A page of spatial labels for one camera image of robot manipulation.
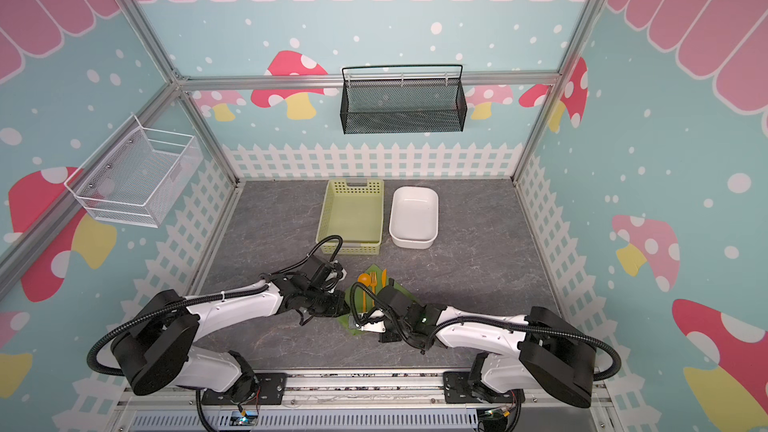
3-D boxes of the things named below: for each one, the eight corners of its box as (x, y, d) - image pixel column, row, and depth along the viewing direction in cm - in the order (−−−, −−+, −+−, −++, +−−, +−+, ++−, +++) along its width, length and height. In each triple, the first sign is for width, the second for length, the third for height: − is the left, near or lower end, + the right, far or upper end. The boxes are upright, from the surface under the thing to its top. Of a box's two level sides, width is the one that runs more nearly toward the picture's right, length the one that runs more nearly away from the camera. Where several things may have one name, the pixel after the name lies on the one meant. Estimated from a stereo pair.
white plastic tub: (388, 250, 102) (388, 239, 97) (389, 198, 117) (389, 187, 112) (440, 249, 102) (442, 239, 97) (434, 198, 117) (436, 187, 112)
